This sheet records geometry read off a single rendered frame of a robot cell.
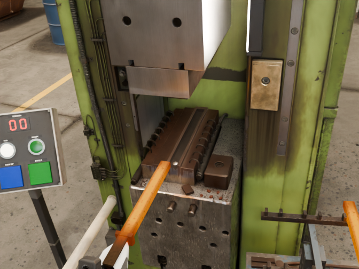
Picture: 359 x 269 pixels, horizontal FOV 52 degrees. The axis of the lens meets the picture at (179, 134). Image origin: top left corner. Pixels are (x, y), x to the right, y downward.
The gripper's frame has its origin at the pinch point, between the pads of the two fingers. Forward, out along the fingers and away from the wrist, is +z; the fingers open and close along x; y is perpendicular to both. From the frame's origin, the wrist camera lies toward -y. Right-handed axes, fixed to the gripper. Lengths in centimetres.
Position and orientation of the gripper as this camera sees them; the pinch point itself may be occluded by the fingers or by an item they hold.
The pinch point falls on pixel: (121, 243)
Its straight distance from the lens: 98.8
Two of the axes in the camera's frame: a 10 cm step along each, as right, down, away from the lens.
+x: 9.5, 1.2, -2.7
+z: 2.9, -5.6, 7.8
